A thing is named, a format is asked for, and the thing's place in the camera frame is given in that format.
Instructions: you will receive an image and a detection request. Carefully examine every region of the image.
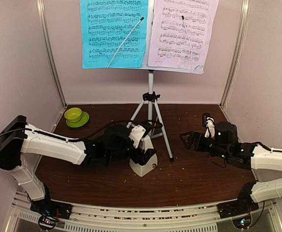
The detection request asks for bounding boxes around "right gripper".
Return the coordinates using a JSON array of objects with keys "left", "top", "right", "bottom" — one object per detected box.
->
[{"left": 179, "top": 132, "right": 230, "bottom": 161}]

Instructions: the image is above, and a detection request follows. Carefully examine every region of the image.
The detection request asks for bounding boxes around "white metronome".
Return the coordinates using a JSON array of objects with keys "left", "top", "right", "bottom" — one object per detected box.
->
[{"left": 129, "top": 135, "right": 158, "bottom": 177}]

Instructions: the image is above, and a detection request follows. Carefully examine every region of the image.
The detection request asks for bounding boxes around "white perforated music stand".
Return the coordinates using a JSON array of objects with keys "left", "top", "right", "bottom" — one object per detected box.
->
[{"left": 106, "top": 0, "right": 216, "bottom": 163}]

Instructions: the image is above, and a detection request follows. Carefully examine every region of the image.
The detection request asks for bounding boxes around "lilac sheet music page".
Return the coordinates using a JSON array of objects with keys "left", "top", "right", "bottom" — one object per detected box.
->
[{"left": 148, "top": 0, "right": 219, "bottom": 74}]

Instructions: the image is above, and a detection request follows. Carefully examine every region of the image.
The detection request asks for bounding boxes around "blue sheet music page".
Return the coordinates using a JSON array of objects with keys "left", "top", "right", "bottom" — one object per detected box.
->
[{"left": 80, "top": 0, "right": 148, "bottom": 69}]

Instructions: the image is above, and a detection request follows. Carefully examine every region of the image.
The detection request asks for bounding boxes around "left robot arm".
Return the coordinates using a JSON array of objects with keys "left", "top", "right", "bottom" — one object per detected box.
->
[{"left": 0, "top": 115, "right": 161, "bottom": 215}]

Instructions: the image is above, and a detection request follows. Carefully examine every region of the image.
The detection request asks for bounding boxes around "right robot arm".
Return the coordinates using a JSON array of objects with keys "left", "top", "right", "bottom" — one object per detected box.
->
[{"left": 179, "top": 121, "right": 282, "bottom": 214}]

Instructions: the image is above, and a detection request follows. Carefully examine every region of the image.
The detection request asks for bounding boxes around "green bowl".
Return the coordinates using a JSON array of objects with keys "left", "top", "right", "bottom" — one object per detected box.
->
[{"left": 64, "top": 107, "right": 82, "bottom": 123}]

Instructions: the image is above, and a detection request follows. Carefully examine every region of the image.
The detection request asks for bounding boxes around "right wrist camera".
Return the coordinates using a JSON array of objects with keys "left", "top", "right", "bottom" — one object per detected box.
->
[{"left": 202, "top": 113, "right": 215, "bottom": 139}]

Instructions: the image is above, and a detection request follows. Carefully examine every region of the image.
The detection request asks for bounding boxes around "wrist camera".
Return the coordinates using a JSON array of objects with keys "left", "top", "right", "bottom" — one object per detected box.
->
[
  {"left": 129, "top": 121, "right": 154, "bottom": 151},
  {"left": 202, "top": 113, "right": 215, "bottom": 139}
]

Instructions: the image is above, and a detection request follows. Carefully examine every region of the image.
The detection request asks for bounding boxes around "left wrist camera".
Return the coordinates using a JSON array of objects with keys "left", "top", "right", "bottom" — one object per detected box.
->
[{"left": 129, "top": 121, "right": 154, "bottom": 151}]

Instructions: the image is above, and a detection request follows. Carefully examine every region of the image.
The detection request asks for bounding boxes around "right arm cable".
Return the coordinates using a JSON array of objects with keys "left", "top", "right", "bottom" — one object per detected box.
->
[{"left": 210, "top": 142, "right": 282, "bottom": 169}]

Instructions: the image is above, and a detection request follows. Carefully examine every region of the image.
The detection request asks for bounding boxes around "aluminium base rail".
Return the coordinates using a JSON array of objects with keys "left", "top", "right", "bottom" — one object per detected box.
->
[{"left": 4, "top": 191, "right": 282, "bottom": 232}]

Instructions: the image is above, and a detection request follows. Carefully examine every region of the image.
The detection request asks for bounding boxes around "right aluminium corner post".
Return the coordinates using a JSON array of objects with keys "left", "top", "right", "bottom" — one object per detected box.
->
[{"left": 220, "top": 0, "right": 251, "bottom": 111}]

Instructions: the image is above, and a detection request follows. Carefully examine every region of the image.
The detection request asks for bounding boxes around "aluminium corner post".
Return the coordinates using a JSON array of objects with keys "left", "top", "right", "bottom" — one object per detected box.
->
[
  {"left": 220, "top": 0, "right": 251, "bottom": 111},
  {"left": 36, "top": 0, "right": 67, "bottom": 107}
]

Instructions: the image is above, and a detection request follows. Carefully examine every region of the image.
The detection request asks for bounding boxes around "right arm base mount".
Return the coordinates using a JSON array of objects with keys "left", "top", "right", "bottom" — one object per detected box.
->
[{"left": 217, "top": 200, "right": 259, "bottom": 230}]

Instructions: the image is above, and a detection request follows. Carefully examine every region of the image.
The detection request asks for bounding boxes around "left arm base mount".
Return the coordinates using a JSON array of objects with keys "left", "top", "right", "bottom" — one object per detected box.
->
[{"left": 30, "top": 200, "right": 73, "bottom": 231}]

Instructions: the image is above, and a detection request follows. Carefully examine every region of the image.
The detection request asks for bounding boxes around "left aluminium corner post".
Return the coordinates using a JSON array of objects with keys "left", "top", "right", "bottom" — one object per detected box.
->
[{"left": 36, "top": 0, "right": 67, "bottom": 107}]

